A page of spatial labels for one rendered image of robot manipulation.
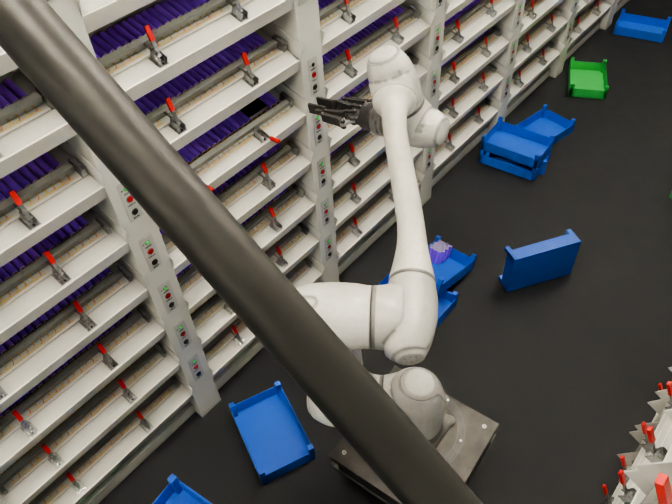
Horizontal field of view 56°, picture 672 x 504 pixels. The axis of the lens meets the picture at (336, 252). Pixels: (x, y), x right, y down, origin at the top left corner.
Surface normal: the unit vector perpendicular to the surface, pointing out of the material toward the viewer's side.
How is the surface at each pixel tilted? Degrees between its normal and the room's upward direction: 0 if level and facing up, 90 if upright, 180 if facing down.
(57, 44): 36
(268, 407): 0
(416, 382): 6
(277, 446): 0
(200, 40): 18
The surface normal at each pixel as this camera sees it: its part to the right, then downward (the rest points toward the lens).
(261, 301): 0.09, -0.01
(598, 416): -0.05, -0.68
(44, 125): 0.18, -0.51
